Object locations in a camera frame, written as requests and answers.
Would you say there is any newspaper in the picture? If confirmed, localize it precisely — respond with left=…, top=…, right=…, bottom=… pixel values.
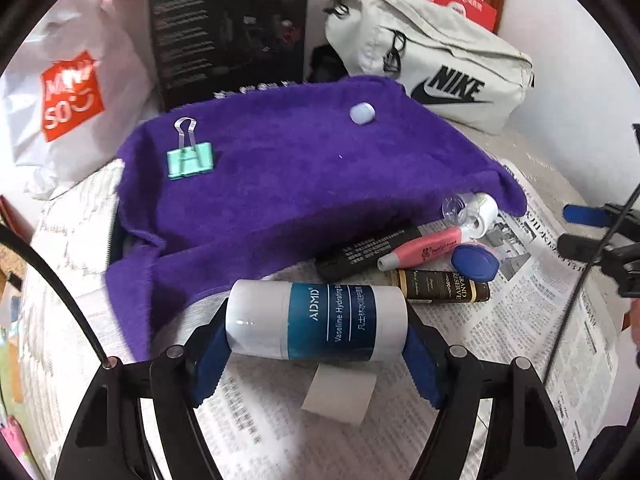
left=30, top=125, right=621, bottom=480

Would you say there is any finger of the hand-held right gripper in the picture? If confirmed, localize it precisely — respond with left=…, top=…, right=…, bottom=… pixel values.
left=556, top=233, right=616, bottom=262
left=562, top=203, right=613, bottom=227

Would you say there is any black braided cable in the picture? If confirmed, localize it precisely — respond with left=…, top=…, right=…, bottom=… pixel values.
left=542, top=202, right=633, bottom=378

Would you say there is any white shopping bag red logo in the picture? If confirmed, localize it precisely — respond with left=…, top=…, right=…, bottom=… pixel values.
left=0, top=0, right=166, bottom=201

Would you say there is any green binder clip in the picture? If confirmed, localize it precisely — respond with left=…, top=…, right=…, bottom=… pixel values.
left=165, top=116, right=217, bottom=180

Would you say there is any black rectangular tube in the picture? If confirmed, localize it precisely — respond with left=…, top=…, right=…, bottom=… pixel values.
left=315, top=224, right=426, bottom=282

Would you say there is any pink correction pen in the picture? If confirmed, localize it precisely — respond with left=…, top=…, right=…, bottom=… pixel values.
left=377, top=225, right=476, bottom=273

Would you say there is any grey waist bag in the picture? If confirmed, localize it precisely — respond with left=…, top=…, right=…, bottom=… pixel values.
left=324, top=0, right=535, bottom=135

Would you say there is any white lotion tube blue label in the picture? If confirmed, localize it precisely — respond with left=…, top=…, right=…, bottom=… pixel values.
left=225, top=280, right=411, bottom=363

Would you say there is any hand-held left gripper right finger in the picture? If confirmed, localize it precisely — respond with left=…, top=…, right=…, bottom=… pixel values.
left=402, top=305, right=586, bottom=480

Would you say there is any purple towel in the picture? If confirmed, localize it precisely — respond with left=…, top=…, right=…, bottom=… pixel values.
left=102, top=75, right=528, bottom=363

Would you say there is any pink item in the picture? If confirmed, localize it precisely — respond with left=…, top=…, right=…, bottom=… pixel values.
left=0, top=412, right=28, bottom=461

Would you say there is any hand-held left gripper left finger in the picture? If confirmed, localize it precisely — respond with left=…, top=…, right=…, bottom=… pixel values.
left=55, top=300, right=233, bottom=480

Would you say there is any white tape roll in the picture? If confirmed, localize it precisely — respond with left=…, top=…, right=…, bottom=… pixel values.
left=470, top=192, right=498, bottom=238

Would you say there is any red object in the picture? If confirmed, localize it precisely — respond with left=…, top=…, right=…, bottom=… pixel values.
left=0, top=195, right=21, bottom=231

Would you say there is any black Grand Reserve bottle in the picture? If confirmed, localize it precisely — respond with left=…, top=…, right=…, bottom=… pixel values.
left=392, top=269, right=492, bottom=305

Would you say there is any black printed headset box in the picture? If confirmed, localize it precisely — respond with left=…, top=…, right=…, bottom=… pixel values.
left=143, top=0, right=311, bottom=111

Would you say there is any black pouch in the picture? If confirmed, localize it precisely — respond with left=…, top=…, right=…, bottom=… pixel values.
left=305, top=45, right=351, bottom=83

